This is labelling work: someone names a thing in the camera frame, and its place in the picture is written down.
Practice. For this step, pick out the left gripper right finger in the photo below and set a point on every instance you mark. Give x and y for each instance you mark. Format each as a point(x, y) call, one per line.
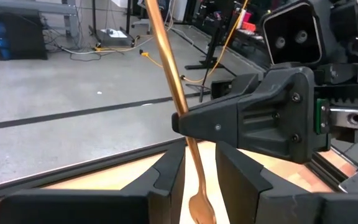
point(291, 208)

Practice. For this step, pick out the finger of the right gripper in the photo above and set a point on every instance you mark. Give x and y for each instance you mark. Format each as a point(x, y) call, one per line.
point(275, 118)
point(235, 87)

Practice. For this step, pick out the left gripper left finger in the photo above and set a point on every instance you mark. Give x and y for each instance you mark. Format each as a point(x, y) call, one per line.
point(104, 208)

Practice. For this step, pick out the black tripod stand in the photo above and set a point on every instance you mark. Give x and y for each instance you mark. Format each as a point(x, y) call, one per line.
point(205, 85)

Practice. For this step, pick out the black computer tower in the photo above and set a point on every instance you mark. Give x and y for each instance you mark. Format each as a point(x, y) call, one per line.
point(14, 34)

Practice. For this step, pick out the black desk frame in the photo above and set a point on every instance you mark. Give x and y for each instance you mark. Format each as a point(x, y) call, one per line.
point(216, 46)

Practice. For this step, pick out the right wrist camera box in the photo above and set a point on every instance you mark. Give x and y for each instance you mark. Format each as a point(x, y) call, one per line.
point(291, 34)

